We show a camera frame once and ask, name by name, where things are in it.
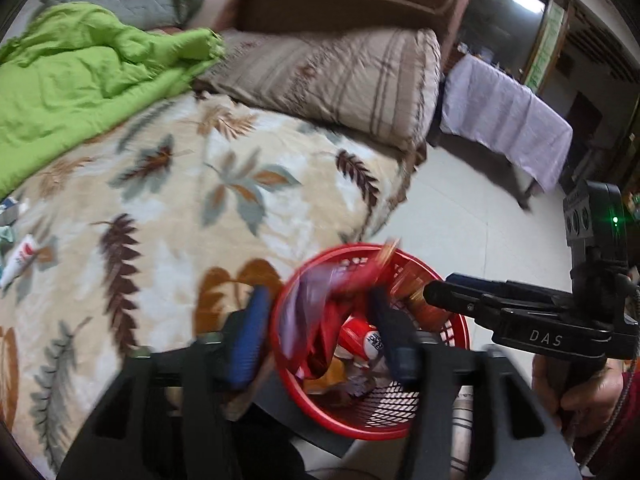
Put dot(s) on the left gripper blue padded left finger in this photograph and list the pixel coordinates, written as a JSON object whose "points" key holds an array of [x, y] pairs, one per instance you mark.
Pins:
{"points": [[244, 334]]}

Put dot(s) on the table with white cloth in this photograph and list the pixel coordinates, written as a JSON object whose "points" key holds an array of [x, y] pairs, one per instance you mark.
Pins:
{"points": [[482, 104]]}

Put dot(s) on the blue white box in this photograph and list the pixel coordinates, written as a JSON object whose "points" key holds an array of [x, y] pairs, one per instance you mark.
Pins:
{"points": [[11, 209]]}

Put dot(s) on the red wrapper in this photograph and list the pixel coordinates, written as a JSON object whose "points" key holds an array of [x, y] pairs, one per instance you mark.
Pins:
{"points": [[322, 297]]}

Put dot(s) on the green quilt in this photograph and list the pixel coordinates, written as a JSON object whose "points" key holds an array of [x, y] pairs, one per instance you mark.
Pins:
{"points": [[77, 71]]}

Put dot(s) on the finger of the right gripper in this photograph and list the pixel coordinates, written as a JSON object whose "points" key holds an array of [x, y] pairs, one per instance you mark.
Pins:
{"points": [[455, 299], [474, 283]]}

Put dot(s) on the red sleeve forearm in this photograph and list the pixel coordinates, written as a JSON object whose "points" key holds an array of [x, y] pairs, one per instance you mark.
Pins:
{"points": [[618, 455]]}

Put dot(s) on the right hand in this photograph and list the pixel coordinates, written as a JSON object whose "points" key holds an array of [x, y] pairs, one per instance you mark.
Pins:
{"points": [[594, 400]]}

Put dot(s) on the orange cardboard box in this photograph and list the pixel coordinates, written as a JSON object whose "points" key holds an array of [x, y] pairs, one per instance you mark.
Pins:
{"points": [[408, 290]]}

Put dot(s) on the red white cigarette pack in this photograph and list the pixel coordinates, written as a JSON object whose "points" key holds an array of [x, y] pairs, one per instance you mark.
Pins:
{"points": [[358, 340]]}

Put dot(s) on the white tube red print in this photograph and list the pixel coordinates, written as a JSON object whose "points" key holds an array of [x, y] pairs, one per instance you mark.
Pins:
{"points": [[20, 259]]}

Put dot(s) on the leaf pattern blanket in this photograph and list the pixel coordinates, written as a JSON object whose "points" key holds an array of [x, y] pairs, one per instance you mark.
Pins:
{"points": [[155, 231]]}

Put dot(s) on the dark wooden cabinet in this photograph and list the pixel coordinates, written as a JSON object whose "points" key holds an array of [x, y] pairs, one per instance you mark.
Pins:
{"points": [[522, 38]]}

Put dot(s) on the red plastic mesh basket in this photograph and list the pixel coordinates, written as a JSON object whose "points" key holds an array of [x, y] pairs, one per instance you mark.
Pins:
{"points": [[354, 399]]}

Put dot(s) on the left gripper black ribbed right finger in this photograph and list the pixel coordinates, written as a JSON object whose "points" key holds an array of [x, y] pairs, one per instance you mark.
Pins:
{"points": [[398, 335]]}

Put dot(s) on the striped beige pillow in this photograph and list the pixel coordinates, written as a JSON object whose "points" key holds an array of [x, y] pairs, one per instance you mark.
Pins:
{"points": [[380, 81]]}

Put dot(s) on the green camera module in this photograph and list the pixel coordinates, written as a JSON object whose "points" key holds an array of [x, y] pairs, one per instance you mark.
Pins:
{"points": [[595, 229]]}

